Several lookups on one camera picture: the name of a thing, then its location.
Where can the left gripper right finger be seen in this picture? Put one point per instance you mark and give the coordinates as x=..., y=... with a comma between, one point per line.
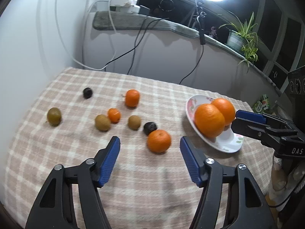
x=246, y=204

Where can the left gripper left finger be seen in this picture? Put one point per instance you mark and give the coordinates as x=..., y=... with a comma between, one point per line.
x=54, y=207

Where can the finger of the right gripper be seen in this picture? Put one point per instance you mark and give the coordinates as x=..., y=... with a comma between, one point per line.
x=272, y=132
x=264, y=118

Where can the smooth navel orange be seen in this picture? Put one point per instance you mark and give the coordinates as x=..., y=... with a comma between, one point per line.
x=226, y=108

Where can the white floral plate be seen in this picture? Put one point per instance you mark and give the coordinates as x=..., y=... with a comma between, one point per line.
x=227, y=142

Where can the large bumpy orange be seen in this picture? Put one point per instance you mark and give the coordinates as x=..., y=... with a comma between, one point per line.
x=209, y=120

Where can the green kiwi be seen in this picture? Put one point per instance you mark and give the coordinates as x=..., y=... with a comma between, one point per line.
x=54, y=117

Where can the small mandarin hidden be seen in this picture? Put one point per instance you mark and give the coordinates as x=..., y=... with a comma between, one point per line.
x=114, y=115

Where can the dark plum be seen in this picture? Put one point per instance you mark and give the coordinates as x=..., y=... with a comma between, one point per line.
x=87, y=93
x=149, y=127

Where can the mandarin with stem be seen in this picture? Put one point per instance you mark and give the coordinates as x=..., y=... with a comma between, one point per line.
x=132, y=98

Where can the green snack package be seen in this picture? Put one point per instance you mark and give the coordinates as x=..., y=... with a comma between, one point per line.
x=262, y=105

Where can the potted spider plant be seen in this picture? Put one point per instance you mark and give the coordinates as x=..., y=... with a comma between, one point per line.
x=246, y=37

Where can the checkered beige tablecloth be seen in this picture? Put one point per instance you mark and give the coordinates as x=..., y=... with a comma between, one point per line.
x=145, y=189

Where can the black tripod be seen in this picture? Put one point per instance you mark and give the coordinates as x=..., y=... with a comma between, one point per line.
x=197, y=17

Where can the black power brick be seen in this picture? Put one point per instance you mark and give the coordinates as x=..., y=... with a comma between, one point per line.
x=144, y=10

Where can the white power adapters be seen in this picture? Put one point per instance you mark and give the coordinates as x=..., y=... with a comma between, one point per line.
x=125, y=6

